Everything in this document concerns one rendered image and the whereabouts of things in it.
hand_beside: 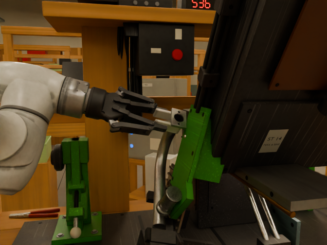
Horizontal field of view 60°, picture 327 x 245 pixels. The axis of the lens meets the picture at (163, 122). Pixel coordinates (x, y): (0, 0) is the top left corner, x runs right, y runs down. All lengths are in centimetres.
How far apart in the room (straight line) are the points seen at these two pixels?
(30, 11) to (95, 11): 1025
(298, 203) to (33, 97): 54
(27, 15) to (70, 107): 1044
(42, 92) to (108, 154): 40
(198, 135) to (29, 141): 34
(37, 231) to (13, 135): 44
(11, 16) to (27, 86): 1053
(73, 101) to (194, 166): 30
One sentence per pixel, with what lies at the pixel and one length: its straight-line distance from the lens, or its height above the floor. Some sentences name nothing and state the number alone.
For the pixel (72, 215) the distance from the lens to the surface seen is 81.
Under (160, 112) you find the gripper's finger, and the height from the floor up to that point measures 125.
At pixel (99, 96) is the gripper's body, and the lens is 67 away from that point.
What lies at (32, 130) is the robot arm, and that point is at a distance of 61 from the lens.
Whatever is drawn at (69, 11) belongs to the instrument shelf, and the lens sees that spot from 85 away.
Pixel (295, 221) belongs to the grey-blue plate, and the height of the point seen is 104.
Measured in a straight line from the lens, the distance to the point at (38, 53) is 773.
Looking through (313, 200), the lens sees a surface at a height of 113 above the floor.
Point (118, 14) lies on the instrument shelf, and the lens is 85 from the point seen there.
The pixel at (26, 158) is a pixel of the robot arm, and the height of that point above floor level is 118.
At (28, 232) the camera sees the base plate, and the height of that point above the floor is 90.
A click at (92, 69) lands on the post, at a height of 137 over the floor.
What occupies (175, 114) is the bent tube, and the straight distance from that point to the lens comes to 72.
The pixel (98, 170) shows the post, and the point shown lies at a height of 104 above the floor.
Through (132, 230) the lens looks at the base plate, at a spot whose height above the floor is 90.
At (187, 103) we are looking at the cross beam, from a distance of 108.
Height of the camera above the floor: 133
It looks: 8 degrees down
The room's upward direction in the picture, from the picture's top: straight up
